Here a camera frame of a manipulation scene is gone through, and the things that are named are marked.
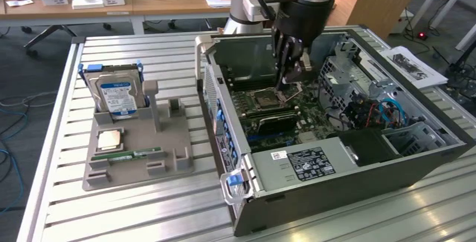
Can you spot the silver socket cover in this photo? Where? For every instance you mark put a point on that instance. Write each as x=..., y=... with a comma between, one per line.
x=301, y=89

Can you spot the green graphics card black cooler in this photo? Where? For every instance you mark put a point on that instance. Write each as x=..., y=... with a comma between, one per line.
x=276, y=125

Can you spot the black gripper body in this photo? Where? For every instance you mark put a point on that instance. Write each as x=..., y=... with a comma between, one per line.
x=302, y=19

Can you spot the printed paper stack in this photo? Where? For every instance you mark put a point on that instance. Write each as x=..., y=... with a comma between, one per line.
x=412, y=69

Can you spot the blue expansion slot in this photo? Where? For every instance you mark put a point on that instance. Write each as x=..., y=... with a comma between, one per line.
x=260, y=137

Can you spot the CPU socket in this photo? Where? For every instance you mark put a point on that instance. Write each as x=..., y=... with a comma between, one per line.
x=266, y=100

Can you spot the white card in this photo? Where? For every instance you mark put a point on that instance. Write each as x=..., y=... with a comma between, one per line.
x=18, y=3

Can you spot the dark grey PC case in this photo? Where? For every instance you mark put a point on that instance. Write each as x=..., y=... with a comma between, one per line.
x=334, y=205

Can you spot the red lit switch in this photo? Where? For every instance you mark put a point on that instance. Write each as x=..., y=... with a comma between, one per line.
x=421, y=35

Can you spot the white desk label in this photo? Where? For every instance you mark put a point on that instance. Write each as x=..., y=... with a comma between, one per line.
x=118, y=12

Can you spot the wooden desk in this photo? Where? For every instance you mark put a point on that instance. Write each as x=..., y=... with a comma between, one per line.
x=56, y=12

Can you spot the open metal disk bay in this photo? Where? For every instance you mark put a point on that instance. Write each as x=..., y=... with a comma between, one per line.
x=420, y=139

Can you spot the perforated metal disk bay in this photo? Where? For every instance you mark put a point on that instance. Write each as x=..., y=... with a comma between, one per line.
x=344, y=86

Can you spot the silver chipset heatsink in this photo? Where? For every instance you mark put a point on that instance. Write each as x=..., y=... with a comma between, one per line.
x=308, y=137

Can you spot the loose green RAM stick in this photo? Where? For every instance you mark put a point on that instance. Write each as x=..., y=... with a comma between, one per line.
x=138, y=152

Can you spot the copper-topped CPU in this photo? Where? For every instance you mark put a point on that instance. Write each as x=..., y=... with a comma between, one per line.
x=109, y=140

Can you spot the grey power supply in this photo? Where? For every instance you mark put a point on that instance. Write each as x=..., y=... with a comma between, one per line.
x=274, y=169

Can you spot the wooden cabinet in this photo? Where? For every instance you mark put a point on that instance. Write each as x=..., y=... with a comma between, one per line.
x=386, y=7

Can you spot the black desk leg with casters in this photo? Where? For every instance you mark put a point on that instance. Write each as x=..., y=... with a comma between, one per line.
x=40, y=36

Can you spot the hard disk with blue rails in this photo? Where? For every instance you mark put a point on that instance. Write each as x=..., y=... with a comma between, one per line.
x=113, y=97

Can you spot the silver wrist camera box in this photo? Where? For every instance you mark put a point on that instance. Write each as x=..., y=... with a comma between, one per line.
x=254, y=9

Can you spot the black fan shroud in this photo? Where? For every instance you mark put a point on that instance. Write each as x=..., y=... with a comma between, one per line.
x=368, y=147

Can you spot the green motherboard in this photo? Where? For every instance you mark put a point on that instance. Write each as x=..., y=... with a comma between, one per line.
x=316, y=108

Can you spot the black tripod stand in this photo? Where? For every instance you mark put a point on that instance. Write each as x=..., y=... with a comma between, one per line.
x=454, y=67

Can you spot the grey parts rack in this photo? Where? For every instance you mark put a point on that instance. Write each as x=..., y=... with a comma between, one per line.
x=137, y=175

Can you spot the installed green RAM stick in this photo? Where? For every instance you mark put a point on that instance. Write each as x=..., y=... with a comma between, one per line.
x=266, y=113

